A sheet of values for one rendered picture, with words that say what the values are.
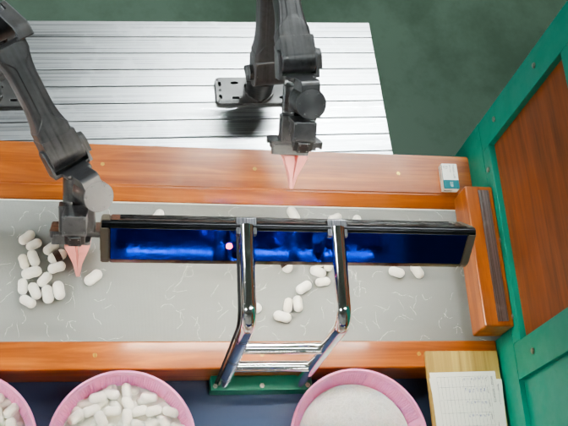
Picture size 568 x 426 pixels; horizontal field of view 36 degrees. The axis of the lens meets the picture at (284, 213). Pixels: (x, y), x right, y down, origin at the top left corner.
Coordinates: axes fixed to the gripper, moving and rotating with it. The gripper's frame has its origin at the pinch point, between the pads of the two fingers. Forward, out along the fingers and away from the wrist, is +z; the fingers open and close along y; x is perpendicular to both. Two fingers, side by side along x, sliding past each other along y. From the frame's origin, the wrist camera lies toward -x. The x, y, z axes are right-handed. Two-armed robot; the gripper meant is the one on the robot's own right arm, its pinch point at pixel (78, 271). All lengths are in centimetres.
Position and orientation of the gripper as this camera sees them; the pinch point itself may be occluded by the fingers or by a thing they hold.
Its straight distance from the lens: 175.1
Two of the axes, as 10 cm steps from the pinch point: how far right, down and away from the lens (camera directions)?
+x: -1.5, -2.8, 9.5
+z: -0.7, 9.6, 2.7
